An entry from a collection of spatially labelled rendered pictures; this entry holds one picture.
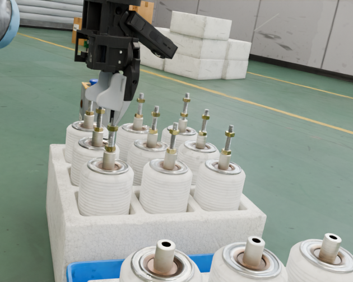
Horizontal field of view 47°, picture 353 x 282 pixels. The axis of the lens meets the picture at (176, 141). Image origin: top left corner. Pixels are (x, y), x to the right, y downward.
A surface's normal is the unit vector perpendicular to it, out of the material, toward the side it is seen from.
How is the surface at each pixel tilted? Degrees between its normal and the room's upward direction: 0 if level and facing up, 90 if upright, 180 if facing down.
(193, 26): 90
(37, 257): 0
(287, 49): 90
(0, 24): 91
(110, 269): 88
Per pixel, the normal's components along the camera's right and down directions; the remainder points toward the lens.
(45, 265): 0.15, -0.94
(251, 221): 0.34, 0.33
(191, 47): -0.64, 0.14
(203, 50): 0.75, 0.31
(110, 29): 0.60, 0.33
